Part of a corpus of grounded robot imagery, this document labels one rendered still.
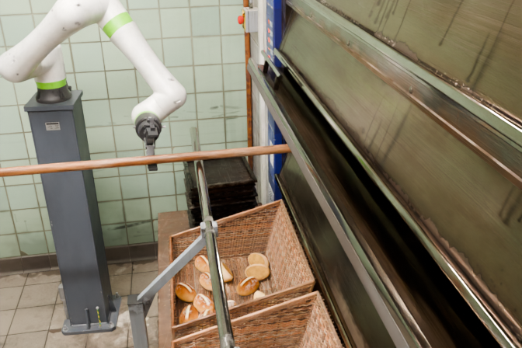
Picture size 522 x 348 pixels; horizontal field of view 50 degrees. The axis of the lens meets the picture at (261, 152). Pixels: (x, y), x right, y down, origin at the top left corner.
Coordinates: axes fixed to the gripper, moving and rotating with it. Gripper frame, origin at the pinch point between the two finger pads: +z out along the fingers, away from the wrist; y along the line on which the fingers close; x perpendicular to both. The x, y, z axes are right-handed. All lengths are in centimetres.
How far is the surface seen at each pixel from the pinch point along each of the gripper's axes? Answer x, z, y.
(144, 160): 2.9, 0.8, 2.9
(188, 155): -11.4, 2.1, 1.1
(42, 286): 53, -109, 127
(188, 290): -13, 0, 57
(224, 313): -9, 78, 5
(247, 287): -35, 3, 56
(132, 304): 9, 42, 29
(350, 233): -27, 95, -23
